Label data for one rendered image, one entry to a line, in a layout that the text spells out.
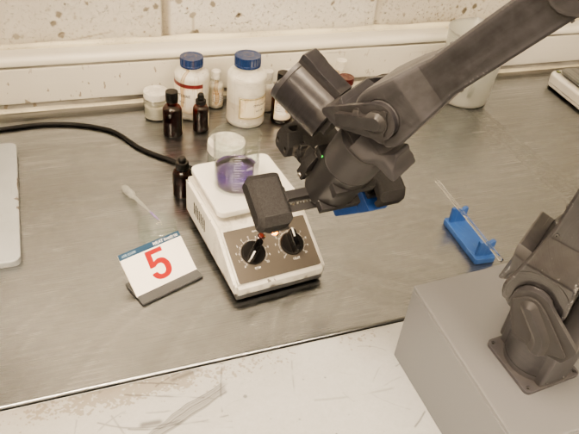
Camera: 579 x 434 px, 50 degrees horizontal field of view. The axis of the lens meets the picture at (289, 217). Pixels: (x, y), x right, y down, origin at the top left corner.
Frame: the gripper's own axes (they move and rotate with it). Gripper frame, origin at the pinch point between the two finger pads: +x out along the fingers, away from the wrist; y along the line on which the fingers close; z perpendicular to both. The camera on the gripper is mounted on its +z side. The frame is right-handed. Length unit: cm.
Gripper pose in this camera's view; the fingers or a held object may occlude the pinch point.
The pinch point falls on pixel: (311, 207)
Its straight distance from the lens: 74.2
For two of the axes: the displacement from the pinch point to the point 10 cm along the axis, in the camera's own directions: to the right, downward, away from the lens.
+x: -3.0, 3.9, 8.7
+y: -9.0, 1.9, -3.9
